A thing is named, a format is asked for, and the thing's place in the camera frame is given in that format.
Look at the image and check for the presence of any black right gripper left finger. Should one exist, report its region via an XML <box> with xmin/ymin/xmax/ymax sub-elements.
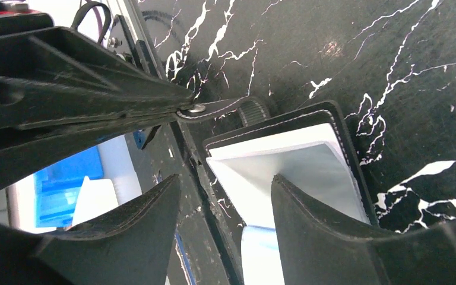
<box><xmin>0</xmin><ymin>175</ymin><xmax>181</xmax><ymax>284</ymax></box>

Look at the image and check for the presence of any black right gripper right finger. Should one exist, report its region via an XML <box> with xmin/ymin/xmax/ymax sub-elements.
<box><xmin>271</xmin><ymin>175</ymin><xmax>456</xmax><ymax>284</ymax></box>

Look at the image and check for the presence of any blue bin under table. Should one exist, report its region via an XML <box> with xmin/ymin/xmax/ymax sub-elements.
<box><xmin>7</xmin><ymin>135</ymin><xmax>143</xmax><ymax>235</ymax></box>

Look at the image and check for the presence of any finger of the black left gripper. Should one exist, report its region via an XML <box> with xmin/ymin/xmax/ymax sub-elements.
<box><xmin>0</xmin><ymin>115</ymin><xmax>174</xmax><ymax>190</ymax></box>
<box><xmin>0</xmin><ymin>14</ymin><xmax>192</xmax><ymax>129</ymax></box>

